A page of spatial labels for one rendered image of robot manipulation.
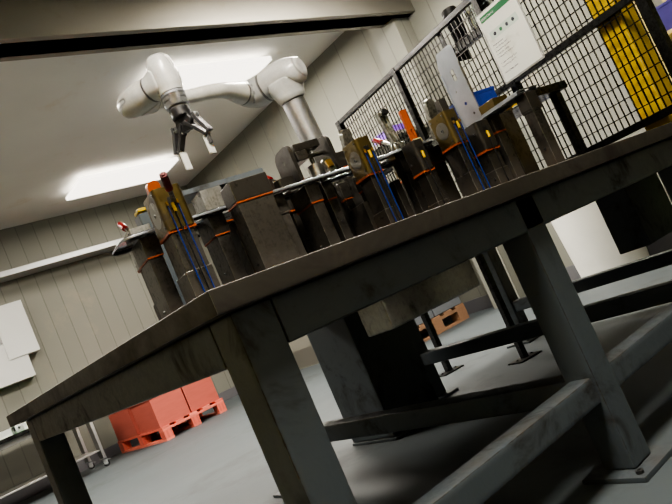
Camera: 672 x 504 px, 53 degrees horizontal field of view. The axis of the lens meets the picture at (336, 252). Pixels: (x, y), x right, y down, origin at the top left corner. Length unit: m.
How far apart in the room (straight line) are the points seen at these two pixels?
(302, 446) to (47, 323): 7.73
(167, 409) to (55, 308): 2.15
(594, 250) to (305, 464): 4.03
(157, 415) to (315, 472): 6.32
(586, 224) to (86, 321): 6.08
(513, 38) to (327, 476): 2.14
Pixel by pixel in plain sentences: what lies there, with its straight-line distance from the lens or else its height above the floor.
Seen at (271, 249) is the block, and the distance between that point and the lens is 1.88.
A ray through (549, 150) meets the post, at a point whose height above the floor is 0.78.
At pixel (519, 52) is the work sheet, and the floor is 1.22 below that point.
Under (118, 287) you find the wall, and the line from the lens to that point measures 9.04.
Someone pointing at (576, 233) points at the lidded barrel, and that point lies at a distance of 4.94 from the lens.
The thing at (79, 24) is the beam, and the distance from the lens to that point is 4.47.
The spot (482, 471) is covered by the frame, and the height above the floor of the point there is 0.22.
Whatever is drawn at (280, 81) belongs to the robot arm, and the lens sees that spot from 2.90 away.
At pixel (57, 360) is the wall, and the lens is 8.65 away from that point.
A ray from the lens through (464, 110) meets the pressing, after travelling 2.73.
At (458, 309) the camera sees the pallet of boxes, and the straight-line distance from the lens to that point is 6.15.
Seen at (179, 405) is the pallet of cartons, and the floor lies 0.27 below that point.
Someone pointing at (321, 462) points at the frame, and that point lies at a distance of 1.09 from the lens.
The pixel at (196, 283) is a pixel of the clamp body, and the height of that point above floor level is 0.80.
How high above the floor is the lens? 0.61
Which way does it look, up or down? 4 degrees up
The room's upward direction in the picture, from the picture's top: 24 degrees counter-clockwise
